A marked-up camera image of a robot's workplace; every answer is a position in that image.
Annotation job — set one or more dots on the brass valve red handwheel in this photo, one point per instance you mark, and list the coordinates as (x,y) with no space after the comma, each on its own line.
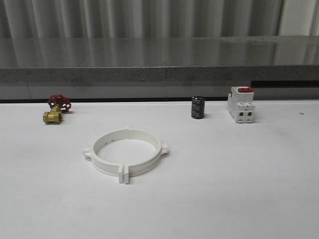
(59,104)

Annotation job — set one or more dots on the grey stone counter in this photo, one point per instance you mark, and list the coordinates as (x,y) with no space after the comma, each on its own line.
(277,67)

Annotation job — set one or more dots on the white half pipe clamp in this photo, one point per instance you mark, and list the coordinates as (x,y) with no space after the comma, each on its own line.
(142,152)
(102,155)

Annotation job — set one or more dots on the black cylindrical capacitor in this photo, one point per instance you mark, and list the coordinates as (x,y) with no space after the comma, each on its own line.
(197,107)

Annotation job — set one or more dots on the grey pleated curtain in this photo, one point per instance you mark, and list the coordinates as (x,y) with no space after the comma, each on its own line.
(157,18)

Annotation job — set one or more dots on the white circuit breaker red switch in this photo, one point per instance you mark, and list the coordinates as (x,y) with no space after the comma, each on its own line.
(240,104)

